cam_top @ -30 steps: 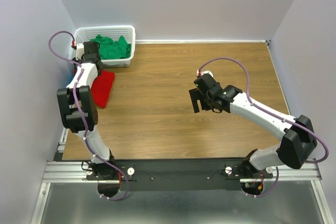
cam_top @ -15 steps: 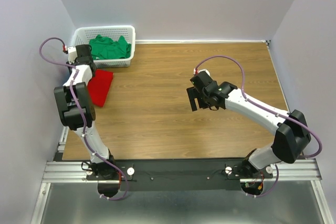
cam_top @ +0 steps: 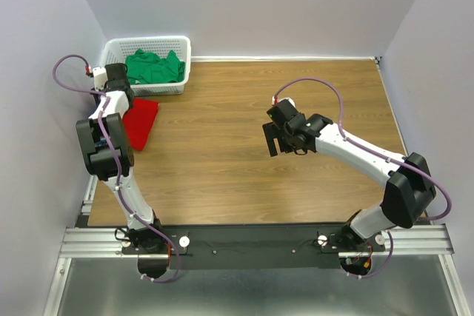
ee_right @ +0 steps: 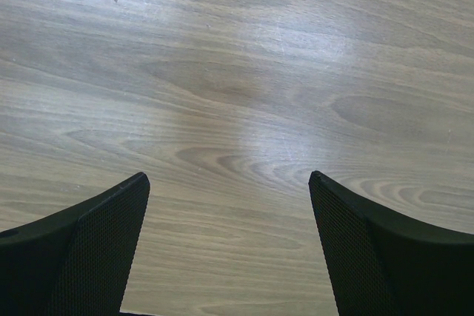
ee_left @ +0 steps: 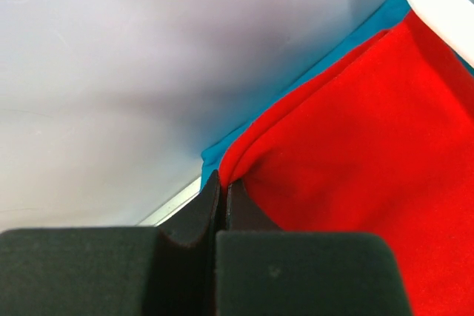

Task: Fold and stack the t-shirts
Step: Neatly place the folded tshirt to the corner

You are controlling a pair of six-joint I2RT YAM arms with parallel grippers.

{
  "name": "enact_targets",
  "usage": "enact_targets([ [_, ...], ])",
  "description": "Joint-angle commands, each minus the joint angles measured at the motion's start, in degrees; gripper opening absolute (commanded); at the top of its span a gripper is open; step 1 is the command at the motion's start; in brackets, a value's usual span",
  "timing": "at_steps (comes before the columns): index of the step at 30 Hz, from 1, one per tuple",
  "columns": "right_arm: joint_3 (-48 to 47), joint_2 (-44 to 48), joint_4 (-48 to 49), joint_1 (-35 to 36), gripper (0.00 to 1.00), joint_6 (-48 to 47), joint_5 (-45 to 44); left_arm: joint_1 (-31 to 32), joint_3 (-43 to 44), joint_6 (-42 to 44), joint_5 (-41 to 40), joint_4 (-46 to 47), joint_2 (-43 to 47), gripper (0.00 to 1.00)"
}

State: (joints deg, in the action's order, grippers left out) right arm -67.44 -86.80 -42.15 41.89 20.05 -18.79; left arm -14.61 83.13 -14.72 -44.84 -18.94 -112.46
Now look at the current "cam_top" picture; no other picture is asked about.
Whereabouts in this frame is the red t shirt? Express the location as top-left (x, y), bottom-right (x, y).
top-left (123, 98), bottom-right (159, 151)

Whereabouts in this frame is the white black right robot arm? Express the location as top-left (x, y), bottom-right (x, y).
top-left (262, 98), bottom-right (436, 251)

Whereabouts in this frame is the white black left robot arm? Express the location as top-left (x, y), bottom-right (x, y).
top-left (76, 63), bottom-right (166, 254)

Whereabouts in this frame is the white plastic laundry basket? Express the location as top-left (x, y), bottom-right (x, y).
top-left (100, 36), bottom-right (191, 96)

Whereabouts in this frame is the green crumpled t shirt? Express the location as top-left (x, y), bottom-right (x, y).
top-left (125, 49), bottom-right (185, 85)

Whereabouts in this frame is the blue folded t shirt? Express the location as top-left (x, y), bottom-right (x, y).
top-left (95, 139), bottom-right (107, 147)

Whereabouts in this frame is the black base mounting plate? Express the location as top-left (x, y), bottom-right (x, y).
top-left (114, 223), bottom-right (385, 280)

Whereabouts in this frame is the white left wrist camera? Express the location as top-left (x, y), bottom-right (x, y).
top-left (92, 67), bottom-right (108, 91)

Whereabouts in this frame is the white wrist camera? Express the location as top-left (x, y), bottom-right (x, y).
top-left (92, 67), bottom-right (108, 91)
top-left (282, 97), bottom-right (296, 107)

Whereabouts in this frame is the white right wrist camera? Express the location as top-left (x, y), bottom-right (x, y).
top-left (282, 97), bottom-right (296, 107)

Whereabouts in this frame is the white table edge rail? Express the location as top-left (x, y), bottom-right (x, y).
top-left (191, 56), bottom-right (381, 62)

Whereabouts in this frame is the aluminium frame rail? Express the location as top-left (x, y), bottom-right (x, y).
top-left (59, 225), bottom-right (454, 258)

